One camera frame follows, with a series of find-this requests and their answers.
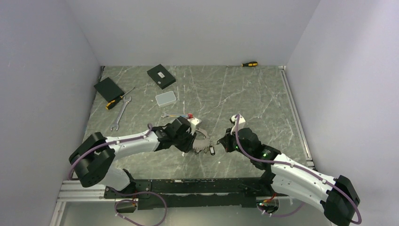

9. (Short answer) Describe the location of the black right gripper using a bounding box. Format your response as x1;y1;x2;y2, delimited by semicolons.
220;126;252;159

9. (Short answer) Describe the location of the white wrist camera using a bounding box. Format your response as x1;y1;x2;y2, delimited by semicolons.
230;114;246;135
187;117;201;135

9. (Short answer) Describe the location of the black box with label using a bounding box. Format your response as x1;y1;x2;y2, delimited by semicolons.
147;64;176;89

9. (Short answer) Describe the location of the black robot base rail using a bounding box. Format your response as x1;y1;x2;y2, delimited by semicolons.
104;177;275;210

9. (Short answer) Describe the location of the yellow black screwdriver far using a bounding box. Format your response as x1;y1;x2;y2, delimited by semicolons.
227;61;258;67

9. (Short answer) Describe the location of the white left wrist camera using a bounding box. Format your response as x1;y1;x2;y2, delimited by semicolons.
187;117;201;135

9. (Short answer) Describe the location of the large silver wrench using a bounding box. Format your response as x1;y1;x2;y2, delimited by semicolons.
110;96;132;131

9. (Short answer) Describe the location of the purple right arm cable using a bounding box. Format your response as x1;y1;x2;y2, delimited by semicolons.
234;114;363;225

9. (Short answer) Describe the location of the black key tag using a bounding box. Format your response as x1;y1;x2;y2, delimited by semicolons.
209;146;215;155

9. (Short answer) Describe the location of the small silver wrench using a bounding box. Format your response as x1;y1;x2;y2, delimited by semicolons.
161;112;189;118

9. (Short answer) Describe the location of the plain black box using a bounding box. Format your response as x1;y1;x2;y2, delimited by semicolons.
94;78;125;102

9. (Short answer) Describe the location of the round metal keyring plate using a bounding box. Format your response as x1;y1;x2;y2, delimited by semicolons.
193;128;213;154

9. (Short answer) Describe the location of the yellow black screwdriver left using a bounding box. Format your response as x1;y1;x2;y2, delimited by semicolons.
106;87;135;110

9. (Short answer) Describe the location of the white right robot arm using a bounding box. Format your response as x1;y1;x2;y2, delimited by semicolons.
217;128;362;226

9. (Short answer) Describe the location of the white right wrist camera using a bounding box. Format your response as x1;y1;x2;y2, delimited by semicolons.
230;114;246;135

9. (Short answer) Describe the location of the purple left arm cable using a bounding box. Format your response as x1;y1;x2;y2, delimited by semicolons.
68;123;153;181

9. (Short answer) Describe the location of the yellow black screwdriver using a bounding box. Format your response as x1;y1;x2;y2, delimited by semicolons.
106;87;135;110
227;61;258;67

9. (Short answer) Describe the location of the aluminium frame rail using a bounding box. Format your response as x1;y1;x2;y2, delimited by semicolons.
49;65;340;226

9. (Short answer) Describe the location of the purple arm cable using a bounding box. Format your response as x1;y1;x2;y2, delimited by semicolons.
234;114;363;225
68;123;153;181

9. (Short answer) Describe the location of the clear plastic container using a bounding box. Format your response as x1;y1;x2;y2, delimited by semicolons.
155;91;177;107

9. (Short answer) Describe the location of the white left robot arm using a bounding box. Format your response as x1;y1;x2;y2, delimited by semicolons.
68;117;201;198

